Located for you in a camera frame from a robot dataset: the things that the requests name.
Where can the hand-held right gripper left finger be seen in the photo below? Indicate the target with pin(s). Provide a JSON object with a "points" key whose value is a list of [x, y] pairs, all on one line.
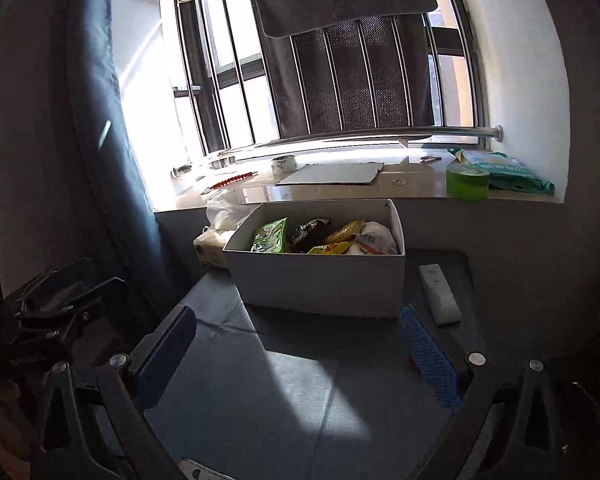
{"points": [[167, 355]]}

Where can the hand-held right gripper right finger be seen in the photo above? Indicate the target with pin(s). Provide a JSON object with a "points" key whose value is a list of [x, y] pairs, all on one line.
{"points": [[427, 355]]}

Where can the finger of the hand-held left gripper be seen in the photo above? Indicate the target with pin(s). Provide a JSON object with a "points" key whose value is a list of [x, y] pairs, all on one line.
{"points": [[75, 290]]}

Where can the white snack packet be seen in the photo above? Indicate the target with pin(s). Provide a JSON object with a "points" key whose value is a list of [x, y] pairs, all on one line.
{"points": [[380, 240]]}

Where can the white cardboard box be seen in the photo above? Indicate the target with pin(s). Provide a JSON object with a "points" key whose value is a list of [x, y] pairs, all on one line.
{"points": [[320, 285]]}

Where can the yellow snack packet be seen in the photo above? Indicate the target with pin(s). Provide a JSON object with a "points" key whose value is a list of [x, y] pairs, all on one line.
{"points": [[332, 248]]}

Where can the orange cracker packet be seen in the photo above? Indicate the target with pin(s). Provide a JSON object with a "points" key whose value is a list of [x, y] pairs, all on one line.
{"points": [[345, 232]]}

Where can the green seaweed packet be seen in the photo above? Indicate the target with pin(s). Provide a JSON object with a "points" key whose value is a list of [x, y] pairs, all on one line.
{"points": [[271, 237]]}

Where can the gold foil snack packet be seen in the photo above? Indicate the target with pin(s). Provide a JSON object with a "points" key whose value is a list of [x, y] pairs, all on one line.
{"points": [[310, 232]]}

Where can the white remote control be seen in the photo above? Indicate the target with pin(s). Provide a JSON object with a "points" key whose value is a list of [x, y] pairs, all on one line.
{"points": [[440, 295]]}

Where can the white tissue pack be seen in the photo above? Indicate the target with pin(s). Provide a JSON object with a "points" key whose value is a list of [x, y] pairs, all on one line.
{"points": [[212, 250]]}

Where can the blue curtain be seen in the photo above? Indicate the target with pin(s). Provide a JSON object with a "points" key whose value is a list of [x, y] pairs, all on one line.
{"points": [[95, 135]]}

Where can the red pen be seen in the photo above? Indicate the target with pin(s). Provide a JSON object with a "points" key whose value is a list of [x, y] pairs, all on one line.
{"points": [[230, 181]]}

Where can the green and white bag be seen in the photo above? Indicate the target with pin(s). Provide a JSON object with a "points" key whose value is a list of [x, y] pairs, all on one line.
{"points": [[510, 172]]}

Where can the grey cardboard sheet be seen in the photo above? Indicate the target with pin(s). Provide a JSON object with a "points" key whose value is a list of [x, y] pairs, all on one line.
{"points": [[330, 174]]}

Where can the white tape roll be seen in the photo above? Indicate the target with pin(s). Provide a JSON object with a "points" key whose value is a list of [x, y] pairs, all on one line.
{"points": [[285, 164]]}

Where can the window bars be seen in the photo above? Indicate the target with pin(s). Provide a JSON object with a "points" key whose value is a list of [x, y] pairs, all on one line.
{"points": [[220, 70]]}

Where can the dark mesh cloth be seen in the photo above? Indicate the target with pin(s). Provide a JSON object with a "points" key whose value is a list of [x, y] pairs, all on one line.
{"points": [[350, 75]]}

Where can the metal rail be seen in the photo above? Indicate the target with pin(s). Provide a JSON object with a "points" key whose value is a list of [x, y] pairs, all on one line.
{"points": [[380, 135]]}

